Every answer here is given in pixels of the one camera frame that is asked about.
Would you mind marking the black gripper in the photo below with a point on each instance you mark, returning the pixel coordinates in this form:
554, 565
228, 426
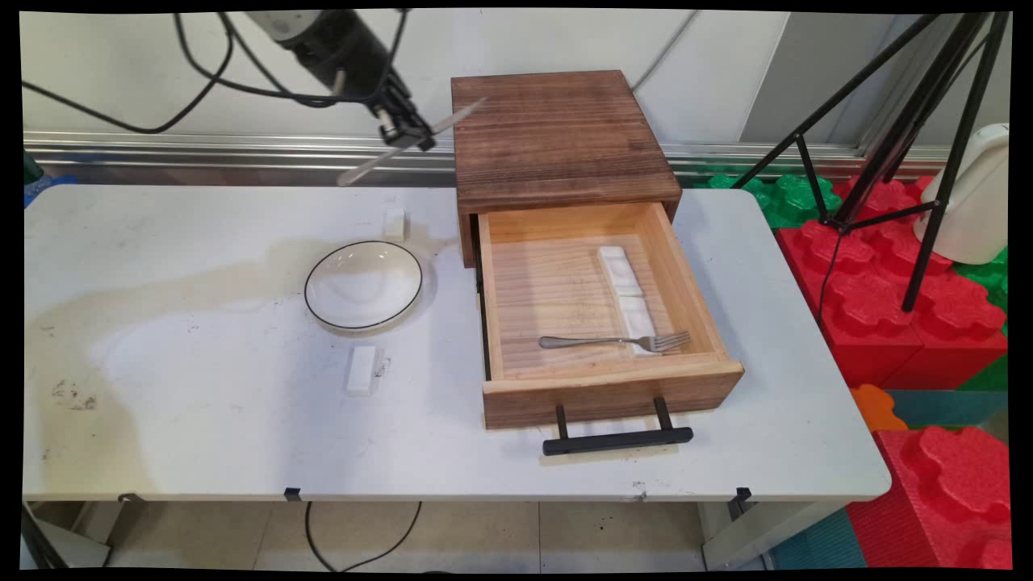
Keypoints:
347, 56

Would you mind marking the serrated steel table knife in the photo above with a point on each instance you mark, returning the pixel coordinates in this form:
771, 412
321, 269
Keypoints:
363, 169

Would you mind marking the white ceramic cutlery rest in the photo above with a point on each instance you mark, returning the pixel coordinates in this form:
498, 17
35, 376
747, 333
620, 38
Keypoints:
617, 270
639, 316
361, 371
395, 224

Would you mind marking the dark wooden drawer cabinet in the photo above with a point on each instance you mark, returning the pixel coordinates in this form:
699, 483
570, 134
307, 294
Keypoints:
557, 137

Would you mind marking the white bowl with black rim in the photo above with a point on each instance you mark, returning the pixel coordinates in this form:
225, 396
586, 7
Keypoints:
363, 286

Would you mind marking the steel fork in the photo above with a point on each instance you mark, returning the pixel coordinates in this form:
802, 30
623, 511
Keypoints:
581, 342

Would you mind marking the light wooden drawer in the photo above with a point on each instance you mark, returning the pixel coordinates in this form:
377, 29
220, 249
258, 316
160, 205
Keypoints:
605, 395

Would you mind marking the dark green blue object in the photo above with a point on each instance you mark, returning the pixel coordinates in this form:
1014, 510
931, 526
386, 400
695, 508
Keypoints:
44, 184

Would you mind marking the green foam block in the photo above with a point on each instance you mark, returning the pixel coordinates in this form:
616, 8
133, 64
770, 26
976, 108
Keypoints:
991, 375
787, 198
986, 278

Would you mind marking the white table leg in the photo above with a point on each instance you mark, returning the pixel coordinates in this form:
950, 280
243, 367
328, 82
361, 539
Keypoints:
759, 528
73, 541

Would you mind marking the orange foam block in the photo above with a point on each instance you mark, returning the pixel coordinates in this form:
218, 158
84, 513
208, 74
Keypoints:
876, 407

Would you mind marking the black tripod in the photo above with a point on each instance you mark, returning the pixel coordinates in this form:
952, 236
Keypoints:
960, 129

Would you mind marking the white plastic appliance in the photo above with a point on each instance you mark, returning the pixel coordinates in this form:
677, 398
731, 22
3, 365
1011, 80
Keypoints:
972, 202

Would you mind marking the teal foam mat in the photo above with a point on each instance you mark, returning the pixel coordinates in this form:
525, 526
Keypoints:
952, 407
819, 545

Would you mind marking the metal wall rail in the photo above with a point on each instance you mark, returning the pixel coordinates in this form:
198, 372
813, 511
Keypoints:
202, 153

